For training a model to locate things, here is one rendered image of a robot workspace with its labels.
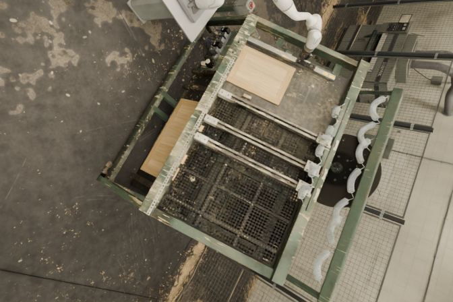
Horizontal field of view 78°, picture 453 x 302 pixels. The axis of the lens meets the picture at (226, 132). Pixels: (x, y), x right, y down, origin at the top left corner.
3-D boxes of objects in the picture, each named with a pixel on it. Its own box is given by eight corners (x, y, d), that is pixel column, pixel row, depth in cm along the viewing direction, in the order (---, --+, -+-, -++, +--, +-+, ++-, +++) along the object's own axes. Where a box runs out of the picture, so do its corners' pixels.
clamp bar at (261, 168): (198, 131, 260) (197, 124, 236) (315, 190, 251) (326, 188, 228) (193, 141, 257) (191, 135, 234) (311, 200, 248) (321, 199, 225)
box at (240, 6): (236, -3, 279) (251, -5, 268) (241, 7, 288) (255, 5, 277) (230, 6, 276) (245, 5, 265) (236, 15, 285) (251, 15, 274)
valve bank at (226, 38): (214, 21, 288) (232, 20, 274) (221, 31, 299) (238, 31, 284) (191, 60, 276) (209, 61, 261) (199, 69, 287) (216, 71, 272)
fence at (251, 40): (249, 38, 287) (249, 36, 284) (334, 77, 280) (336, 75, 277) (247, 42, 286) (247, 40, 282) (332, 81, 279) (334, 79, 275)
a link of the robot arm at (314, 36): (316, 50, 238) (317, 38, 242) (323, 40, 223) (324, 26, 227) (304, 48, 238) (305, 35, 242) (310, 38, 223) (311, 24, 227)
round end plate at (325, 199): (313, 125, 318) (391, 141, 269) (314, 127, 322) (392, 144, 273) (286, 189, 298) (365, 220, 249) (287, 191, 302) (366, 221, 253)
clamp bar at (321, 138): (221, 89, 271) (222, 78, 248) (334, 143, 263) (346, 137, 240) (216, 98, 269) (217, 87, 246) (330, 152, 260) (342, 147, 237)
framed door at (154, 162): (182, 99, 320) (180, 98, 318) (218, 106, 286) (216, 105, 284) (141, 169, 297) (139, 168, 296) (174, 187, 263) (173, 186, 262)
